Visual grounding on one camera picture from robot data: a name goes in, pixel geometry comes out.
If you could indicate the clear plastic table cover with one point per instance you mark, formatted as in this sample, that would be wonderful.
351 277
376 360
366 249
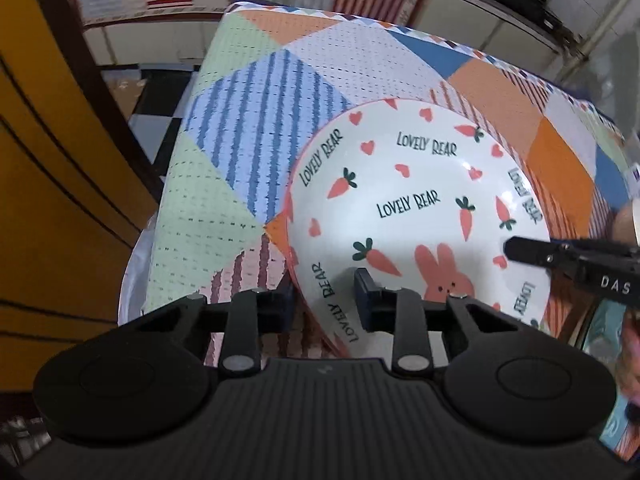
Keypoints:
134 270

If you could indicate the yellow wooden door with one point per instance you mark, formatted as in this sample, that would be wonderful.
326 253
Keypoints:
45 185

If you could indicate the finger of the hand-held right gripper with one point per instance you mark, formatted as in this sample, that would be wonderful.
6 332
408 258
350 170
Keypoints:
530 251

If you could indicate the patchwork tablecloth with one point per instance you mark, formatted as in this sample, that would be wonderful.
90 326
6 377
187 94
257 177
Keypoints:
240 125

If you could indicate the white pipe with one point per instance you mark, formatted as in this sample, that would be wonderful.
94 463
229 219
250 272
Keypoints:
607 10

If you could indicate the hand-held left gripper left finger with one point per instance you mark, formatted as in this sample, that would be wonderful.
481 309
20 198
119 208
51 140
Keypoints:
282 310

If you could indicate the white carrot print plate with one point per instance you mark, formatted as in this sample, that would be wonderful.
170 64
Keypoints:
415 195

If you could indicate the white wall shelf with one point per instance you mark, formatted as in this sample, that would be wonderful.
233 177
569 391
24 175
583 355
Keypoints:
480 10

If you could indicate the person's right hand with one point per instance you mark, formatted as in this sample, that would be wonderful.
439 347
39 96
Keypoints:
624 225

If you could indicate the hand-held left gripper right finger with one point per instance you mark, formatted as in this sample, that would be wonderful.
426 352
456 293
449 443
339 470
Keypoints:
367 305

